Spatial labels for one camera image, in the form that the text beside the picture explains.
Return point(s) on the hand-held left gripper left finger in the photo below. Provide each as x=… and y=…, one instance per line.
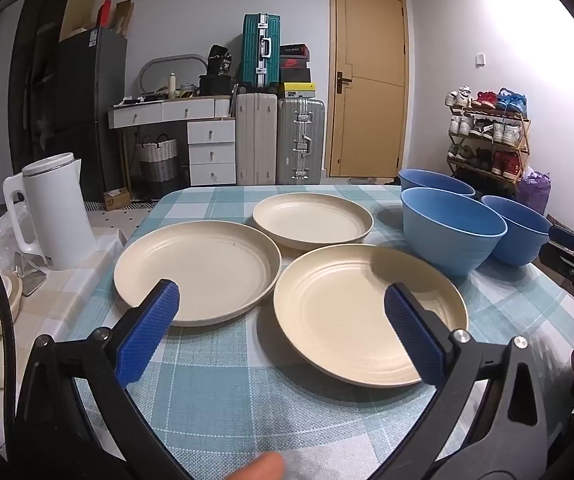
x=147, y=332

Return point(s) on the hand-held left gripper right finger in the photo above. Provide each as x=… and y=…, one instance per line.
x=414, y=335

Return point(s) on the blue bowl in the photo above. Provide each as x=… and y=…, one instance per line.
x=447, y=240
x=434, y=181
x=517, y=235

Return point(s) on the cream round plate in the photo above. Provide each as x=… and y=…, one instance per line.
x=312, y=220
x=347, y=310
x=202, y=265

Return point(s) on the person's left hand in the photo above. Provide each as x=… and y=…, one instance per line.
x=259, y=467

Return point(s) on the purple plastic bag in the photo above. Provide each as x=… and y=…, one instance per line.
x=534, y=192

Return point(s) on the beige checked cloth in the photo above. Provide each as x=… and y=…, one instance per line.
x=87, y=255

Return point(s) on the dotted rug with striped border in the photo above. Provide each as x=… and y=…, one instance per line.
x=127, y=206

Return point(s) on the metal stand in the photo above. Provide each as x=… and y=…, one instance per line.
x=29, y=275

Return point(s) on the wooden shoe rack with shoes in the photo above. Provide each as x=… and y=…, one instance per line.
x=487, y=130

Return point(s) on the small cardboard box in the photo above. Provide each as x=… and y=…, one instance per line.
x=116, y=199

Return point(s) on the white electric kettle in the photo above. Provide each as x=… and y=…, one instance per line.
x=59, y=210

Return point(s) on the woven laundry basket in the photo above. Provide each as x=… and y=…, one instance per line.
x=158, y=162

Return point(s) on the white desk with drawers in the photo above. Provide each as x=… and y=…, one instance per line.
x=209, y=135

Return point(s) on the beige suitcase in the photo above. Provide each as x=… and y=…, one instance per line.
x=256, y=140

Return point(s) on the silver suitcase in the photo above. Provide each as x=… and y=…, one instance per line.
x=299, y=145

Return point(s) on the dark grey fridge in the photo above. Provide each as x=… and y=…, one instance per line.
x=92, y=110

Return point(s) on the wooden door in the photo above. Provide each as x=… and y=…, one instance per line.
x=367, y=110

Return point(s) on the cream bottle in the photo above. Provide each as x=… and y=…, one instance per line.
x=172, y=87

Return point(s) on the black storage box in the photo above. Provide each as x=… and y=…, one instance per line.
x=214, y=85

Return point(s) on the oval mirror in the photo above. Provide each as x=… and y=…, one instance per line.
x=167, y=67

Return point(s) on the yellow and white shoe box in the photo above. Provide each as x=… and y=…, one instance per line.
x=298, y=91

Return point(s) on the dark wardrobe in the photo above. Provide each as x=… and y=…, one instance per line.
x=37, y=85

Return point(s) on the black paper bag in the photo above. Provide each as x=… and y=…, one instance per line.
x=219, y=62

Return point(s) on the plain black shoe box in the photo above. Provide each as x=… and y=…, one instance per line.
x=295, y=76

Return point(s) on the red and black shoe box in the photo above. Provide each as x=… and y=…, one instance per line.
x=294, y=63

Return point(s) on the teal suitcase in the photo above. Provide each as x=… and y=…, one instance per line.
x=259, y=55

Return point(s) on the brown cardboard piece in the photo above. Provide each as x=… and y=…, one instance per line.
x=123, y=17

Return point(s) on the red flat box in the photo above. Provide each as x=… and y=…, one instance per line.
x=103, y=14

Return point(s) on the beige cardboard sheet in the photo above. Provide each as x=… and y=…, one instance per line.
x=79, y=5

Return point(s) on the white light switch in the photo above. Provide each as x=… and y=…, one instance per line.
x=481, y=59

